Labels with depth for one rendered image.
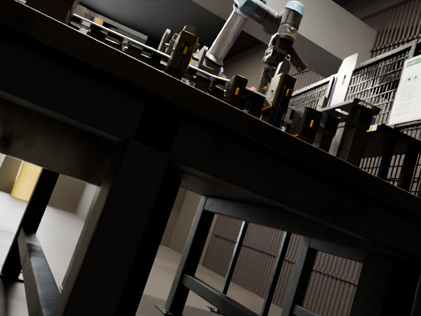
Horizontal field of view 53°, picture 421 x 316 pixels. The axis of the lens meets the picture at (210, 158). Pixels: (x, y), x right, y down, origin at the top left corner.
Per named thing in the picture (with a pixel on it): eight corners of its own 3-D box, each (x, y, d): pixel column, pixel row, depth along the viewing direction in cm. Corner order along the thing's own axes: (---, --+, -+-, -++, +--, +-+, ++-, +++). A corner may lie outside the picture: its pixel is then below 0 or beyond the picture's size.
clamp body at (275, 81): (253, 172, 131) (285, 69, 136) (239, 172, 142) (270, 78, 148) (271, 179, 132) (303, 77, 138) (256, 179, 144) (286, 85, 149)
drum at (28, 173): (33, 201, 710) (47, 165, 720) (34, 204, 673) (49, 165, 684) (7, 194, 693) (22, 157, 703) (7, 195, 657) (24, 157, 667)
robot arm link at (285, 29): (291, 36, 173) (301, 29, 166) (288, 46, 173) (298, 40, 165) (275, 29, 171) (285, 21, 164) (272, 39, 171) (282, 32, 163)
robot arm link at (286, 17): (295, 12, 176) (309, 7, 169) (288, 36, 175) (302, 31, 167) (281, 3, 173) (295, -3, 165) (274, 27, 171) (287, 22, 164)
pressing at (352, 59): (334, 130, 165) (358, 51, 170) (319, 133, 176) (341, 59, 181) (336, 130, 165) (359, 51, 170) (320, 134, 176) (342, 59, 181)
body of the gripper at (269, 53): (261, 64, 169) (270, 37, 171) (279, 73, 171) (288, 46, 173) (269, 59, 161) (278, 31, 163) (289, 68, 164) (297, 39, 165)
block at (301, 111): (286, 185, 135) (311, 103, 140) (270, 185, 147) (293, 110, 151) (305, 193, 137) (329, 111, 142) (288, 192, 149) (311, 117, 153)
